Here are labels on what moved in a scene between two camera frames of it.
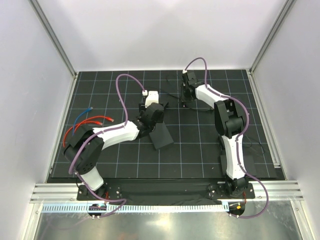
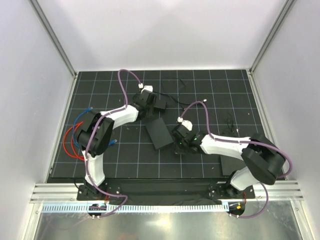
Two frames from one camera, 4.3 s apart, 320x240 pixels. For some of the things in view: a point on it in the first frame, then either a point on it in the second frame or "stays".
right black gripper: x=186 y=100 -> x=177 y=150
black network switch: x=161 y=136 stays
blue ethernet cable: x=91 y=108 stays
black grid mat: x=165 y=125 stays
